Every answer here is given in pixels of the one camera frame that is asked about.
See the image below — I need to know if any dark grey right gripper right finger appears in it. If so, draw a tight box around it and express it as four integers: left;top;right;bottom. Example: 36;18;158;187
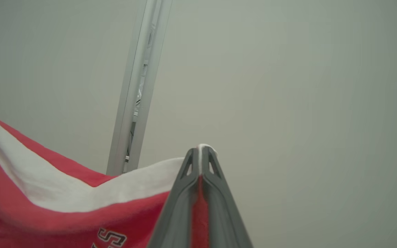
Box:
202;146;254;248

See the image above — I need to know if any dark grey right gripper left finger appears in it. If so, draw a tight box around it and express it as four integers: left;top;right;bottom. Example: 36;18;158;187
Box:
147;147;201;248

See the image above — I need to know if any red white jersey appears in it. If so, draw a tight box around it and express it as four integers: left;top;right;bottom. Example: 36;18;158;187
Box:
0;107;218;248

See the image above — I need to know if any grey metal partition post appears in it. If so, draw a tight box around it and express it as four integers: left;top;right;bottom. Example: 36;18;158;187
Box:
106;0;173;176

